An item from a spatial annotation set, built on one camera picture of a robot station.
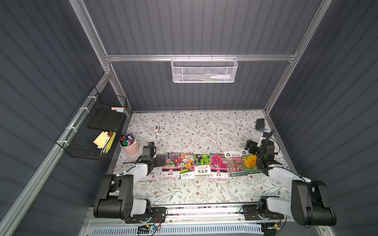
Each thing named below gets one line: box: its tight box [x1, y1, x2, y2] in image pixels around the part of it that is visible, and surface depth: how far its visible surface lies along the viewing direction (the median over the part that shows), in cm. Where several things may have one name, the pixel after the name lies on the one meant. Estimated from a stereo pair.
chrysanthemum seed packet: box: [161, 151, 182, 180], surface depth 93 cm
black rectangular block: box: [255, 118, 265, 133], surface depth 110 cm
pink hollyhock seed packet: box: [209, 152, 229, 180], surface depth 92 cm
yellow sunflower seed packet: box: [241, 153, 263, 175], surface depth 93 cm
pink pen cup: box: [119, 133, 140, 156], surface depth 91 cm
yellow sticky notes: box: [93, 131, 109, 148], surface depth 70 cm
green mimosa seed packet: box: [193, 153, 211, 176], surface depth 93 cm
